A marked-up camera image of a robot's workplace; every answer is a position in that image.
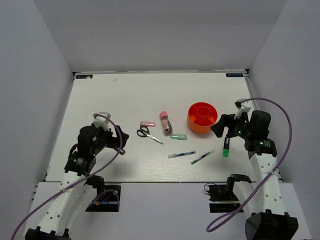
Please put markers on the green gel pen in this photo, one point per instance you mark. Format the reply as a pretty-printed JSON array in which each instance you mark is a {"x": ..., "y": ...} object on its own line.
[{"x": 203, "y": 156}]

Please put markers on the pink correction tape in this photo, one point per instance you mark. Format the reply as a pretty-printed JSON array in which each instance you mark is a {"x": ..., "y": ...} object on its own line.
[{"x": 147, "y": 124}]

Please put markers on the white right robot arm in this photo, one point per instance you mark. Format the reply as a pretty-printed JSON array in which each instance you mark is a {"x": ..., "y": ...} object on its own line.
[{"x": 266, "y": 215}]

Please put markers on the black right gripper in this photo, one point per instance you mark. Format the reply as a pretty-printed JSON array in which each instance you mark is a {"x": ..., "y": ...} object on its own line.
[{"x": 227, "y": 120}]

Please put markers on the orange round stationery organizer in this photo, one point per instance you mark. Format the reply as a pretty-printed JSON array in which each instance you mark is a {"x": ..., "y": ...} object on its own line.
[{"x": 201, "y": 117}]

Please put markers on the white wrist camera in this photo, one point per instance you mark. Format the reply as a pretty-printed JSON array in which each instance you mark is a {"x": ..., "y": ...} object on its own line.
[
  {"x": 243, "y": 106},
  {"x": 101, "y": 119}
]

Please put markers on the black handled scissors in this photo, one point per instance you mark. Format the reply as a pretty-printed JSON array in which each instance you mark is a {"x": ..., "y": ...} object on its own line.
[{"x": 144, "y": 132}]

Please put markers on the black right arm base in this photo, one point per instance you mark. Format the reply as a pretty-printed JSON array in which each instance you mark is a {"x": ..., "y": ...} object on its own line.
[{"x": 220, "y": 200}]

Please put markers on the yellow highlighter marker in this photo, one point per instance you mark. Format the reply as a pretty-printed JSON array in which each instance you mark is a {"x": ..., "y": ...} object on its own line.
[{"x": 121, "y": 151}]

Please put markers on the right blue corner label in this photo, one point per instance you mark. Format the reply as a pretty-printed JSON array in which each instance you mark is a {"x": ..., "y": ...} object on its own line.
[{"x": 234, "y": 75}]

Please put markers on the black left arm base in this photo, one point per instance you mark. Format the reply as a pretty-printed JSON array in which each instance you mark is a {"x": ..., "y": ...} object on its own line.
[{"x": 107, "y": 200}]

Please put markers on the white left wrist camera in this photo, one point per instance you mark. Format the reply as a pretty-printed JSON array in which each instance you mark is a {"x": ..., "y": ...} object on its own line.
[{"x": 101, "y": 119}]

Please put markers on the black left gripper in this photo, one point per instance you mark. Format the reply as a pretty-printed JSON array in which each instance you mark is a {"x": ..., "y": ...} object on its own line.
[{"x": 113, "y": 139}]

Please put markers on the pink glue bottle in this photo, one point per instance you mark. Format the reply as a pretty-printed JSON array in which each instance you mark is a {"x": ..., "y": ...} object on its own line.
[{"x": 166, "y": 125}]

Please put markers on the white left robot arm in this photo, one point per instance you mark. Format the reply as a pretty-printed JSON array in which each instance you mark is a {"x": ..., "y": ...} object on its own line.
[{"x": 79, "y": 187}]

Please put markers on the green highlighter marker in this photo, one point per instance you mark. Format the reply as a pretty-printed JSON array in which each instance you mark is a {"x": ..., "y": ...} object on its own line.
[{"x": 226, "y": 146}]

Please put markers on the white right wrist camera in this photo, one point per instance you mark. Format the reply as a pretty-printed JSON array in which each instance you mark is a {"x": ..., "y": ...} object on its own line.
[{"x": 243, "y": 106}]

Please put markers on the blue gel pen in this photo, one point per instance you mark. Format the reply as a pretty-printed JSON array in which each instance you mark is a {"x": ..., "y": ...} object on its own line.
[{"x": 170, "y": 156}]

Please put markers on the left blue corner label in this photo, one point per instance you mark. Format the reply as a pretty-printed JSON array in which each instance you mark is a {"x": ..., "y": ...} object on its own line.
[{"x": 84, "y": 76}]

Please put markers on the blue corner label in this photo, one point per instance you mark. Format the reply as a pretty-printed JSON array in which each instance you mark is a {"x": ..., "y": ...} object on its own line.
[
  {"x": 84, "y": 76},
  {"x": 234, "y": 75}
]

